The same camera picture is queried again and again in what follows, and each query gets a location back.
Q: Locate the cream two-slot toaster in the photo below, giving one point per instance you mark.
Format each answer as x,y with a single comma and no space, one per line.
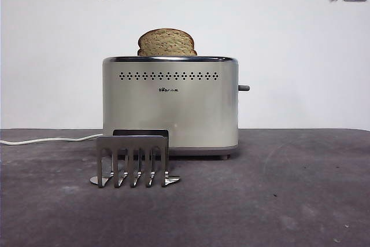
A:
173,114

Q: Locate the grey toaster lever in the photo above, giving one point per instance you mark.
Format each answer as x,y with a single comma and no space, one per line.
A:
243,88

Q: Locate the brown bread slice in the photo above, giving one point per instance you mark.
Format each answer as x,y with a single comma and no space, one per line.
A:
166,43

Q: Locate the silver metal bread rack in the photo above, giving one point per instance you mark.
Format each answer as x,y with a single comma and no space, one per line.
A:
130,144

